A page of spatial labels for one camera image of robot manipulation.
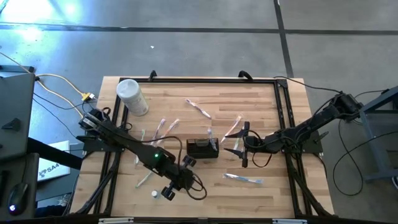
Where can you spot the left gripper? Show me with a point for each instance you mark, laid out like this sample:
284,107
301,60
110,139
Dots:
182,179

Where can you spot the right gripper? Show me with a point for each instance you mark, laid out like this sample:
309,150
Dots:
256,143

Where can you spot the sticks cluster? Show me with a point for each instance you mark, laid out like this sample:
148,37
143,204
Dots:
169,130
231,128

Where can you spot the purple toothbrush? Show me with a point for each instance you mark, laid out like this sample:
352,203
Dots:
198,108

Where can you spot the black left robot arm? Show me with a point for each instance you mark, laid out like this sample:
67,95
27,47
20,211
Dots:
124,140

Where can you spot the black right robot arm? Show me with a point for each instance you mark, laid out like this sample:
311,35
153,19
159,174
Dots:
311,123

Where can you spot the white wipes canister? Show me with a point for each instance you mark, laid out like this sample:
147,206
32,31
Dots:
132,96

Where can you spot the white printed box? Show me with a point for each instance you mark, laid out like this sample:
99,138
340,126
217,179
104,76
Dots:
56,161

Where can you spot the black support beam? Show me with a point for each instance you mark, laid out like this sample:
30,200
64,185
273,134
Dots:
53,154

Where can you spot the blue-grey metal stand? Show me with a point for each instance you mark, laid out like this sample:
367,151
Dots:
370,146

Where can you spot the black computer mouse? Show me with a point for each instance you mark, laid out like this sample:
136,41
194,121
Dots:
17,196

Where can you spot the grey side desk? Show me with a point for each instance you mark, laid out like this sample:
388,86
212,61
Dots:
15,93

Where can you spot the black aluminium table frame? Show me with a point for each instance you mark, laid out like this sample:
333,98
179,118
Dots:
202,80

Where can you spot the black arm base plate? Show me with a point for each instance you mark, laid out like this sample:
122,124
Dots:
93,144
311,146

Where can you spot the white edge bracket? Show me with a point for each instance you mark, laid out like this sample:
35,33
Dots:
289,221
115,221

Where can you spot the black desk bracket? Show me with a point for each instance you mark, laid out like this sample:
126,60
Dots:
11,125

